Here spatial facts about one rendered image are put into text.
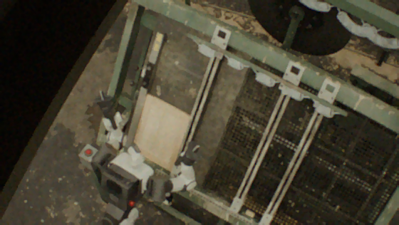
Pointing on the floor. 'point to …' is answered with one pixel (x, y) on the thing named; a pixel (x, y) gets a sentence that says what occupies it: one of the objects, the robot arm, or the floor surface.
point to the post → (98, 182)
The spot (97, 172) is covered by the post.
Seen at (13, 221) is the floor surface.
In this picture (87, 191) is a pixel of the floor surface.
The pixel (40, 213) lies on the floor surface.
